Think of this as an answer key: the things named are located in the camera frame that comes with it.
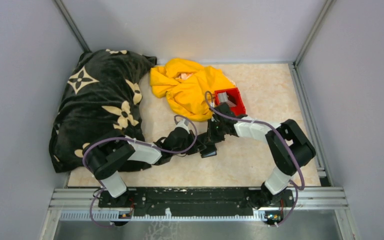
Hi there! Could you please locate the red plastic bin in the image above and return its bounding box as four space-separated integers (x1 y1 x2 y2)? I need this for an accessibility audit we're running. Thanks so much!
214 87 246 116

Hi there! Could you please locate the yellow jacket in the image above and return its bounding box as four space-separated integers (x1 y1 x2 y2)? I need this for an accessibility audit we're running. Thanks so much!
149 58 236 122

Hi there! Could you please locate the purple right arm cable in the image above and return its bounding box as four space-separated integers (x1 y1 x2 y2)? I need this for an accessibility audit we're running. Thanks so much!
204 91 306 226

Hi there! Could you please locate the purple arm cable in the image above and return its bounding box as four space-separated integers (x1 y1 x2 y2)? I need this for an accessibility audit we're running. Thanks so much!
204 91 306 226
81 114 199 229

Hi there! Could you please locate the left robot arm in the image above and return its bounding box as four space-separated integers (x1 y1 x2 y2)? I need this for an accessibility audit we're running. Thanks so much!
82 126 204 207

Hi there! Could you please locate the black floral blanket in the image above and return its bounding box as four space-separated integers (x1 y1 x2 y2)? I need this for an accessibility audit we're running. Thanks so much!
49 49 158 173

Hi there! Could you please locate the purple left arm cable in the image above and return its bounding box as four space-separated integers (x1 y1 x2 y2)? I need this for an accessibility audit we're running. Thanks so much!
81 114 199 229

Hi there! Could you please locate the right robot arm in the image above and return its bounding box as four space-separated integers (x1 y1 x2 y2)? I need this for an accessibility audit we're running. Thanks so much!
210 106 316 206

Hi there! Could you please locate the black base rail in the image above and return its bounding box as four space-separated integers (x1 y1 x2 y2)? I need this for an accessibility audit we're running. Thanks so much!
98 187 294 217

